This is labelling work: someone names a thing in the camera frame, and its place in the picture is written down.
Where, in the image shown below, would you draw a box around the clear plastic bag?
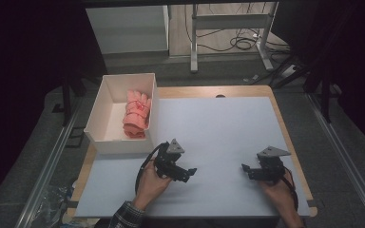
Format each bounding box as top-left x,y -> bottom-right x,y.
31,184 -> 78,228

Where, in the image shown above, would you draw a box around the grey metal desk frame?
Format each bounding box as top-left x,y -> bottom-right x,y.
189,1 -> 280,73

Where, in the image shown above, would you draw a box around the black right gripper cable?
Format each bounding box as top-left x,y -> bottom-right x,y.
279,166 -> 299,213

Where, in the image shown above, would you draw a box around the pink cloth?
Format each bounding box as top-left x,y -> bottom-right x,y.
122,89 -> 153,140

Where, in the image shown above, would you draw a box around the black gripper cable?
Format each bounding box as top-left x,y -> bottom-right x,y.
134,142 -> 169,195
279,166 -> 299,213

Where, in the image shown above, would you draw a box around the person's left hand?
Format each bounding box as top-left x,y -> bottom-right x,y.
132,160 -> 174,211

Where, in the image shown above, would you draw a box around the white cabinet panel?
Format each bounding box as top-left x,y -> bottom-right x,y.
86,5 -> 170,55

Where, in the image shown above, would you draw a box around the aluminium floor rail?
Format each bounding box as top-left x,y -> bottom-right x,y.
306,92 -> 365,228
14,96 -> 85,228

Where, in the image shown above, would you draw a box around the white power strip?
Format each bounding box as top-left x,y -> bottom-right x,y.
280,64 -> 299,79

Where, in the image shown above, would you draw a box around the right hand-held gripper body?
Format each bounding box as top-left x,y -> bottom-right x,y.
248,145 -> 292,183

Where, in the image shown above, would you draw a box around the black floor cables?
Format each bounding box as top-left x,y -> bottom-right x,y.
184,3 -> 291,55

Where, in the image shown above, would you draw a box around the pale table cover sheet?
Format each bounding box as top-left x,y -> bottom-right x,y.
74,96 -> 312,219

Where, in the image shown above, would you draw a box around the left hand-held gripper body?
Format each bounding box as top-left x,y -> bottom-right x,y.
153,138 -> 192,183

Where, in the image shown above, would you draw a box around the black stand leg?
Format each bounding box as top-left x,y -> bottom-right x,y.
303,61 -> 341,124
51,74 -> 88,128

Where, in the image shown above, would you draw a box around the white box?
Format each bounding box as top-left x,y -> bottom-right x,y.
84,72 -> 160,156

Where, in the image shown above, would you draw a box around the person's right hand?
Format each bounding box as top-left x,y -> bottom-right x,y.
259,170 -> 297,219

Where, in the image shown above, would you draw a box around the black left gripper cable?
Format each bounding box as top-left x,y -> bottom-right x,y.
134,142 -> 169,195

